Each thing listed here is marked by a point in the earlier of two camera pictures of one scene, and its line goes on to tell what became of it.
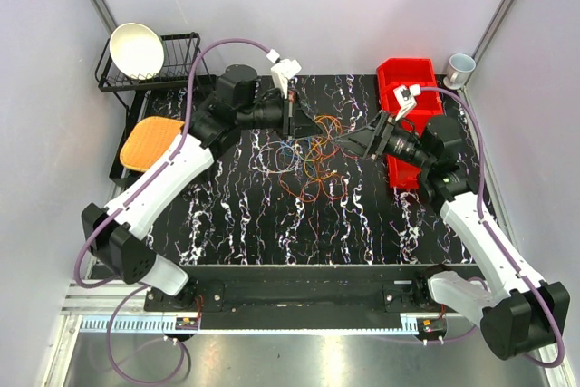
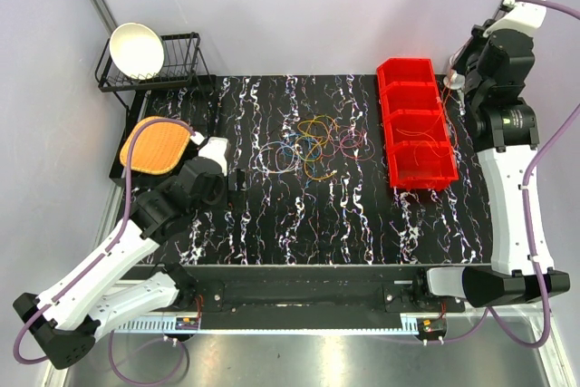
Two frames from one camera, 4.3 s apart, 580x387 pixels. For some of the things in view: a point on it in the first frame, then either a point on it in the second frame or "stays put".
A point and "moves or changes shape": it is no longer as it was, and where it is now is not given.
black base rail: (302, 297) stays put
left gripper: (295, 122) → (241, 180)
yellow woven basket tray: (147, 140) stays put
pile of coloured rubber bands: (323, 161) moves or changes shape
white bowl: (137, 51) stays put
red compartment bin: (398, 72) stays put
